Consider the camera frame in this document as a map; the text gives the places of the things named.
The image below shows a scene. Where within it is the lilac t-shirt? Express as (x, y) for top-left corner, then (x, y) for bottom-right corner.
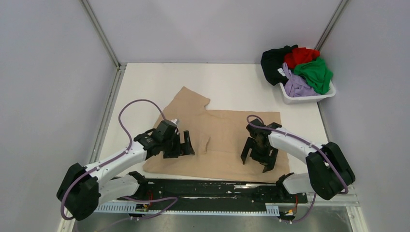
(282, 62), (320, 98)

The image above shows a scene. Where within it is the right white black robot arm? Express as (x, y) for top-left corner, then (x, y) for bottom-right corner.
(240, 116), (356, 202)

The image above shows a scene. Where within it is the aluminium frame rail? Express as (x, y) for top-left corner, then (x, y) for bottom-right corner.
(58, 187), (367, 232)

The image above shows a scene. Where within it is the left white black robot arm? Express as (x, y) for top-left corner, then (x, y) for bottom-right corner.
(56, 119), (195, 220)

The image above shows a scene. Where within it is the green t-shirt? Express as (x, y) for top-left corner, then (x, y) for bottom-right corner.
(294, 57), (334, 95)

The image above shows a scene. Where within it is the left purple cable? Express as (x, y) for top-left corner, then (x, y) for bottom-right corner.
(60, 99), (179, 232)

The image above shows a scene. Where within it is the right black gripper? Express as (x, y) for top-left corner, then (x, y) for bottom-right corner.
(241, 137), (278, 173)

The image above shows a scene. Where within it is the black t-shirt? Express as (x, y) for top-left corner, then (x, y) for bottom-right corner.
(261, 44), (298, 86)

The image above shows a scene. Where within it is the white slotted cable duct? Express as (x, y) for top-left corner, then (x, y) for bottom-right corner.
(94, 202), (280, 217)

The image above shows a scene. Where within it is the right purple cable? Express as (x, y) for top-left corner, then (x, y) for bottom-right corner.
(246, 115), (350, 224)

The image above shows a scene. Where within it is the white plastic basket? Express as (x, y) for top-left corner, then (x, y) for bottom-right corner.
(279, 81), (337, 105)

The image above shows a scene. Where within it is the purple cable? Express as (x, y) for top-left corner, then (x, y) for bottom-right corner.
(60, 99), (179, 232)
(246, 115), (350, 224)

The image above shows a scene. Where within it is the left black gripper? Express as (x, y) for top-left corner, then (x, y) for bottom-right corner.
(162, 130), (195, 159)

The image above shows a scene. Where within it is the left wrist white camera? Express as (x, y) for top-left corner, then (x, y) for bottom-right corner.
(170, 118), (179, 126)

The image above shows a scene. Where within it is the red t-shirt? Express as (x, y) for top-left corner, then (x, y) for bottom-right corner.
(284, 47), (321, 69)

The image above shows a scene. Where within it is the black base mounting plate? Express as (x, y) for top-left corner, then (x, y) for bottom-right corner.
(96, 178), (308, 216)

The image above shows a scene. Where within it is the beige t-shirt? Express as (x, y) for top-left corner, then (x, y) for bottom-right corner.
(143, 87), (290, 183)

